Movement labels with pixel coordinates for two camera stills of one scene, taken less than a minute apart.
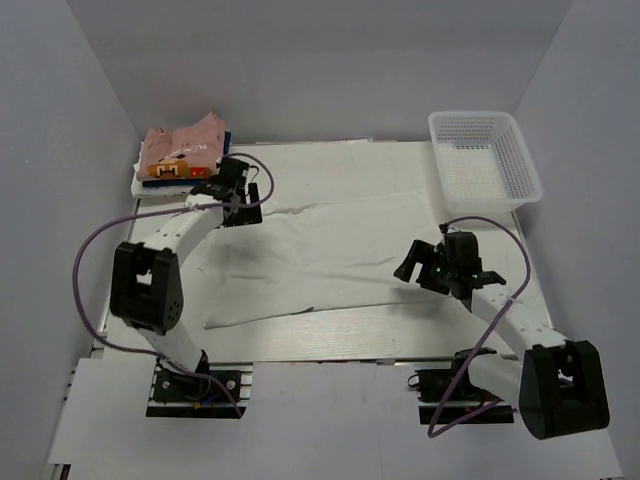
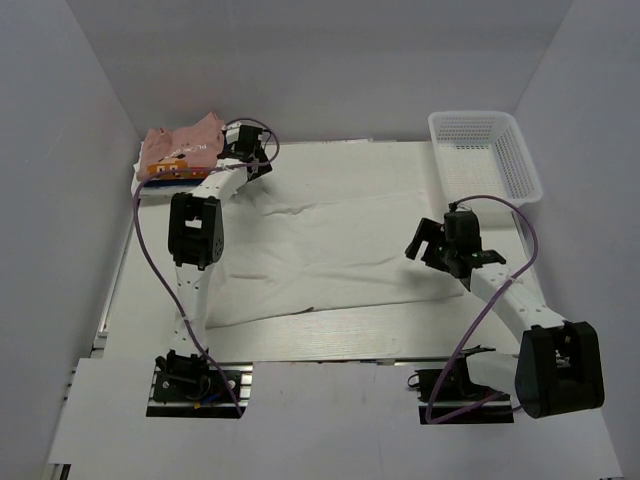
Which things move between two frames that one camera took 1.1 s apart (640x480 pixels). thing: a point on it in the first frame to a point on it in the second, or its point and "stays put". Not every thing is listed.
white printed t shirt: [312, 252] stays put
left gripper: [247, 215] to [264, 165]
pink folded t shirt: [186, 152] stays put
